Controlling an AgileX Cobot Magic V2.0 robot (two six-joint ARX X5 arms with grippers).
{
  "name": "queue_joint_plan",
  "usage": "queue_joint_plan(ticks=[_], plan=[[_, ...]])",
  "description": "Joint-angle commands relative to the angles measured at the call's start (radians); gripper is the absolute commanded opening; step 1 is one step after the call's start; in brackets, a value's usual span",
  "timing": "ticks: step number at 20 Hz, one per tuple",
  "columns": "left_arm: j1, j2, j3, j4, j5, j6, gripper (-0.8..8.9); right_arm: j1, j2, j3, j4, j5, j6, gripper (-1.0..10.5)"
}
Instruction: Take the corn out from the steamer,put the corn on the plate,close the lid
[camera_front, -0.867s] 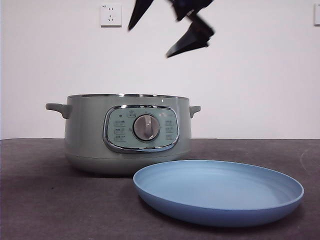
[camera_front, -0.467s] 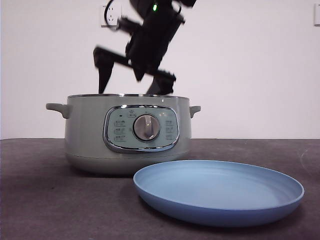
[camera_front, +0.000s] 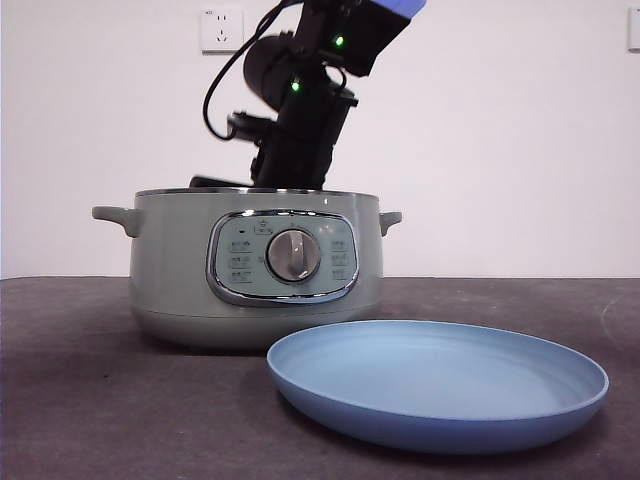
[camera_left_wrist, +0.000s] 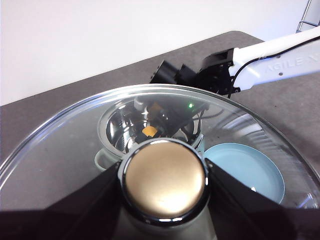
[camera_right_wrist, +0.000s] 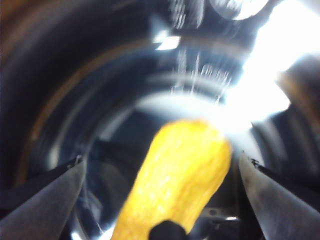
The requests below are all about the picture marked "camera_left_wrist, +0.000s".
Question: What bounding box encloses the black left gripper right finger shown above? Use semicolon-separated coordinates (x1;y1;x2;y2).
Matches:
204;158;320;240

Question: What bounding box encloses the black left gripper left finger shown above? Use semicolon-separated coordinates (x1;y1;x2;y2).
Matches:
0;161;124;240

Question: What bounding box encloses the glass lid with round knob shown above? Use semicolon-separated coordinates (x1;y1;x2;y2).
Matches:
0;83;320;240

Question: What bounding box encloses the blue round plate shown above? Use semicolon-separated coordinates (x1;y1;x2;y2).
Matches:
203;142;286;205

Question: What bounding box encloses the sage green electric steamer pot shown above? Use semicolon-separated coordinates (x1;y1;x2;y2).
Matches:
94;98;207;173

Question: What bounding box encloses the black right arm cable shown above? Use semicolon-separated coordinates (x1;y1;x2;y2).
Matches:
226;34;320;98

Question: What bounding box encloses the metal wire rack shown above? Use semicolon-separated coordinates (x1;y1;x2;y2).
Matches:
296;0;320;33

